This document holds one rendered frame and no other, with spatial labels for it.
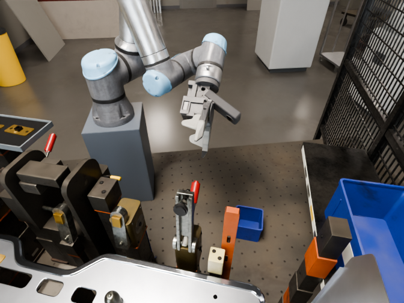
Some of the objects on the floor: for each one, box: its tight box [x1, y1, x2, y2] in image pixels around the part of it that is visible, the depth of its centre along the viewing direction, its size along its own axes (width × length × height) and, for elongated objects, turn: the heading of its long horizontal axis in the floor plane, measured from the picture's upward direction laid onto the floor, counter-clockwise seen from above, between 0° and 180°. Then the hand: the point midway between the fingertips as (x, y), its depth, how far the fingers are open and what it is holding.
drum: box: [0, 27, 26, 87], centre depth 347 cm, size 44×44×70 cm
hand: (202, 151), depth 65 cm, fingers open, 14 cm apart
